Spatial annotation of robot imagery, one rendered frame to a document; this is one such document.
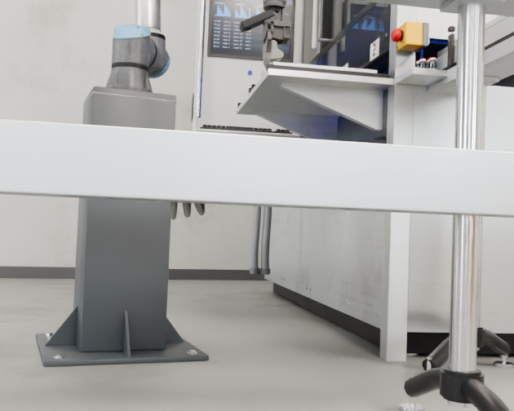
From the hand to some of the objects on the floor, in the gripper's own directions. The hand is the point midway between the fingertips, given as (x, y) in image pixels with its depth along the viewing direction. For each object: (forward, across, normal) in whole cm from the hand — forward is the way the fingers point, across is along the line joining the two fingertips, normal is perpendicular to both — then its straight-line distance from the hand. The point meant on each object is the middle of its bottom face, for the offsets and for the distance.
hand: (265, 65), depth 207 cm
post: (+91, -10, -42) cm, 101 cm away
